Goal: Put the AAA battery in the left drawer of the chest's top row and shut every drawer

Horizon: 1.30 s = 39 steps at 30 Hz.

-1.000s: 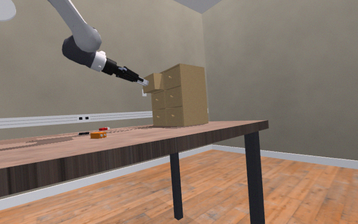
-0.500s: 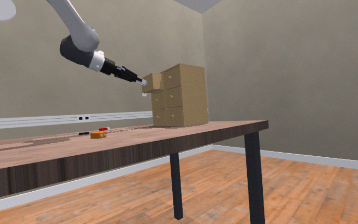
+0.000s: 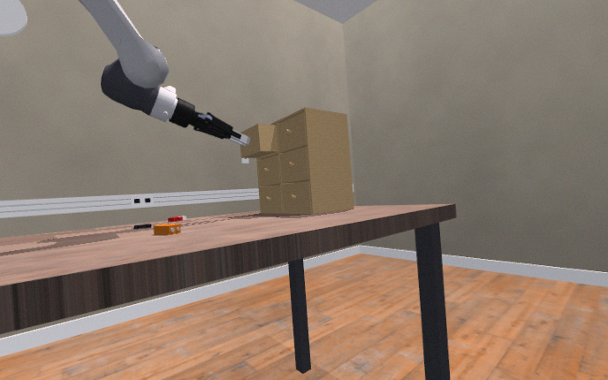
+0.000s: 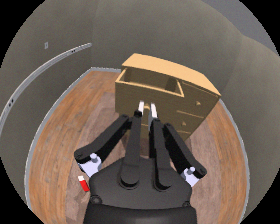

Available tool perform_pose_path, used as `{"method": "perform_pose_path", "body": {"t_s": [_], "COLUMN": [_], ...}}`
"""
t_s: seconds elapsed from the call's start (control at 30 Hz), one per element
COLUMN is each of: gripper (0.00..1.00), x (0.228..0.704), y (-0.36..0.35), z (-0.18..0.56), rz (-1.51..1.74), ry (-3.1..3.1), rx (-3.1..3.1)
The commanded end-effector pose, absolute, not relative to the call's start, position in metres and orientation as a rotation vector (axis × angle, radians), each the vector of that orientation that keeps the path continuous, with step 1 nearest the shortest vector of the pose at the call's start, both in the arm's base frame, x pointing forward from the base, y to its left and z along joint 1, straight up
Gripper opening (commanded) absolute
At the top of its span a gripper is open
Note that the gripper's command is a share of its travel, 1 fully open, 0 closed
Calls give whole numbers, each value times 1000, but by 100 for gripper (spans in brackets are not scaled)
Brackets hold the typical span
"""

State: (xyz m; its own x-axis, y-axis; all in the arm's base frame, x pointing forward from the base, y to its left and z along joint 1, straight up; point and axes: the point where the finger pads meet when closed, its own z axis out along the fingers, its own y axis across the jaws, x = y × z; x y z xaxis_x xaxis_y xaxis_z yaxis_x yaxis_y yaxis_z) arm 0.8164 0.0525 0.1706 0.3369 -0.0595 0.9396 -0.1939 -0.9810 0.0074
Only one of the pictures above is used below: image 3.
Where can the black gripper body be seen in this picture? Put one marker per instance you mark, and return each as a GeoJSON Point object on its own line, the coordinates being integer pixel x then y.
{"type": "Point", "coordinates": [185, 115]}

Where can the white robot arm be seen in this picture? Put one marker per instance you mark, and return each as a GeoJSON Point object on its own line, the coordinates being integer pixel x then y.
{"type": "Point", "coordinates": [143, 64]}

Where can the brown wooden chest of drawers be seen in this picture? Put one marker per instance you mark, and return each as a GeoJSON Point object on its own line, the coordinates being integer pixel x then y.
{"type": "Point", "coordinates": [329, 164]}

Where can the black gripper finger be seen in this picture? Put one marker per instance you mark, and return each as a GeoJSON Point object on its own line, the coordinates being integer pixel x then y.
{"type": "Point", "coordinates": [215, 133]}
{"type": "Point", "coordinates": [221, 127]}

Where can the brown wooden drawer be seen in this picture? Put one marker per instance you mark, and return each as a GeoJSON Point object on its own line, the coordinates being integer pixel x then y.
{"type": "Point", "coordinates": [271, 200]}
{"type": "Point", "coordinates": [263, 141]}
{"type": "Point", "coordinates": [296, 197]}
{"type": "Point", "coordinates": [296, 133]}
{"type": "Point", "coordinates": [294, 164]}
{"type": "Point", "coordinates": [269, 170]}

